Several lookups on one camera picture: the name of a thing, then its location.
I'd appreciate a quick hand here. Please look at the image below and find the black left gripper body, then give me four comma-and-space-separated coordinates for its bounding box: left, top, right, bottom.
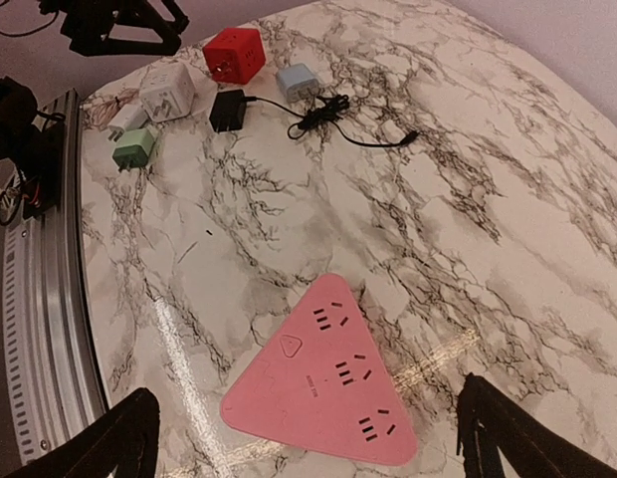
39, 0, 137, 53

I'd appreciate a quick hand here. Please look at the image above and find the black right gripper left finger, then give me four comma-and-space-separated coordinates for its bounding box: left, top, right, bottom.
10, 387, 160, 477

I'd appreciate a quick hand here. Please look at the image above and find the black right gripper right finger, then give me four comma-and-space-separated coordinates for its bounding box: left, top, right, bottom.
457, 373, 617, 477

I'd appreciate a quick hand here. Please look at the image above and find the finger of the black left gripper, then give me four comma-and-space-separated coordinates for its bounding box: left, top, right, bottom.
106, 0, 189, 55

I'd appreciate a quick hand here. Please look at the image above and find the black power adapter with cable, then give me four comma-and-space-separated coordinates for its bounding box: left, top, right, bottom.
209, 90, 420, 149

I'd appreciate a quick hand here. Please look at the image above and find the pink triangular power strip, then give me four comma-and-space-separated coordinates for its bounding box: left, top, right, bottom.
220, 274, 418, 466

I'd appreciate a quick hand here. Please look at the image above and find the white charger with pink cable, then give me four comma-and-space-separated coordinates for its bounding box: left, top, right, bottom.
107, 104, 149, 142

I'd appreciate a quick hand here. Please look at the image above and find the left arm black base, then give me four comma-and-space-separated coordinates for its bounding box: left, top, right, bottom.
0, 77, 66, 227

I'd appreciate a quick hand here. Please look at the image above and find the green plug adapter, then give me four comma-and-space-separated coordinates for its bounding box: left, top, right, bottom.
112, 127, 158, 171

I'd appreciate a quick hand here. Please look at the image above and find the light blue plug adapter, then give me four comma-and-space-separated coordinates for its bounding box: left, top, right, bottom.
276, 64, 320, 103

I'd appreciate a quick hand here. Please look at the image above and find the white cube adapter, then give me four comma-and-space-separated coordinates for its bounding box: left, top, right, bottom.
138, 63, 195, 123

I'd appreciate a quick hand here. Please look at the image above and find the red cube socket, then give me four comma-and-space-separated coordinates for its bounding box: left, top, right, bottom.
202, 28, 266, 85

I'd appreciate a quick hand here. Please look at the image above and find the aluminium front rail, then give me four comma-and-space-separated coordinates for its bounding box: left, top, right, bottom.
2, 90, 108, 464

